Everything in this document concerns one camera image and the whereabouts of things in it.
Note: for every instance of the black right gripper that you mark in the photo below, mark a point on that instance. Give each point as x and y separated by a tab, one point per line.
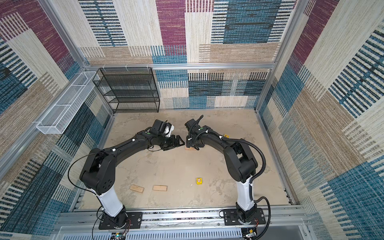
189	144

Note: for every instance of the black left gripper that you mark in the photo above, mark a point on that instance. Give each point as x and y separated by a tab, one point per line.
173	144

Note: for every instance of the plain wood block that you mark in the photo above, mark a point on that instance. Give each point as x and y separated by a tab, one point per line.
189	148
160	188

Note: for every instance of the plain wood block front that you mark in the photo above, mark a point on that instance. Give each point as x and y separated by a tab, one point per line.
160	188

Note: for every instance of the printed wood block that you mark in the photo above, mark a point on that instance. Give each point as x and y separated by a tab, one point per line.
137	189

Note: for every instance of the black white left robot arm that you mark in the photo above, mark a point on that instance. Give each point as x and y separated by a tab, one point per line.
99	171

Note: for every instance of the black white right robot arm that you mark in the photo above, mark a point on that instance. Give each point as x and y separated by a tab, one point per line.
240	161

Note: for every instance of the yellow target cube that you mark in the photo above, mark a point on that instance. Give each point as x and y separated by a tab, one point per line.
199	181

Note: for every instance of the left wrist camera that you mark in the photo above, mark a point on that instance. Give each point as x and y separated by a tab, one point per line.
168	130

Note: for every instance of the black wire mesh shelf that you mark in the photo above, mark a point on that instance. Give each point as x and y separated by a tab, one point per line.
128	90

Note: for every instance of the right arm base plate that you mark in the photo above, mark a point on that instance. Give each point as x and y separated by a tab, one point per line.
234	217

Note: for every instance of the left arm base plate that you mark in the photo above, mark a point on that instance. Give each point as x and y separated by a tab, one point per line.
124	221

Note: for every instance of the aluminium mounting rail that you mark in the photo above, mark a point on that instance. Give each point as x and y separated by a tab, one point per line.
217	223

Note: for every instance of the white wire mesh basket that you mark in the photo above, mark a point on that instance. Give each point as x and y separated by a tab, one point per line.
60	115

